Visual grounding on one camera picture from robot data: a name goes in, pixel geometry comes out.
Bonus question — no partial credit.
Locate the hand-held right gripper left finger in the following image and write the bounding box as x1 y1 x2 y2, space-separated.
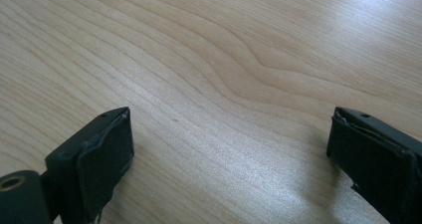
40 106 135 224

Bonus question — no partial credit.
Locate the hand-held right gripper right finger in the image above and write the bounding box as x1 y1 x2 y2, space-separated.
325 106 422 224

